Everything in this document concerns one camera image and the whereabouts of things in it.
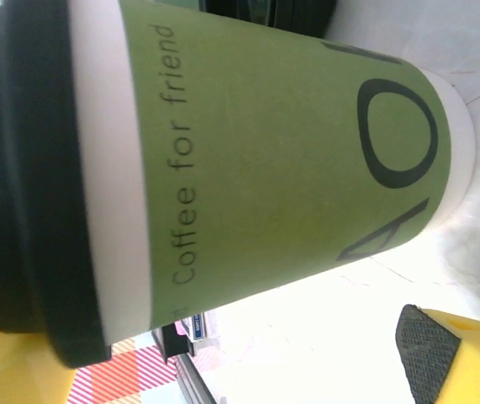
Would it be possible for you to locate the green paper coffee cup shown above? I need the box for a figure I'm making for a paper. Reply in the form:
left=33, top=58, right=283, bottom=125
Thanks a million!
left=69, top=0, right=477, bottom=344

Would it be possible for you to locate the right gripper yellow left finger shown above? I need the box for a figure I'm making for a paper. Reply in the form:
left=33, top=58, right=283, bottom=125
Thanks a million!
left=0, top=313, right=77, bottom=404

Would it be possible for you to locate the black silver chessboard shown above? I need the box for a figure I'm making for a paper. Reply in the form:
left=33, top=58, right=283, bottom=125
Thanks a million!
left=151, top=323, right=201, bottom=367

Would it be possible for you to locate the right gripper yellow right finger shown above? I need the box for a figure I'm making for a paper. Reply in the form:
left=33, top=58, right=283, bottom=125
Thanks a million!
left=396, top=303, right=480, bottom=404

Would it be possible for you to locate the black plastic cup lid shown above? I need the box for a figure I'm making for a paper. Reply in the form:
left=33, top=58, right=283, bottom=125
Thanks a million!
left=0, top=0, right=113, bottom=371

